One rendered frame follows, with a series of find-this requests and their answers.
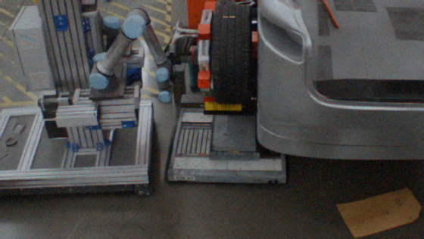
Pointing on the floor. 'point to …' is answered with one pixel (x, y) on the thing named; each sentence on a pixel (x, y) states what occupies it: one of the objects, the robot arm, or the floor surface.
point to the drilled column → (179, 88)
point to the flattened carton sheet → (380, 212)
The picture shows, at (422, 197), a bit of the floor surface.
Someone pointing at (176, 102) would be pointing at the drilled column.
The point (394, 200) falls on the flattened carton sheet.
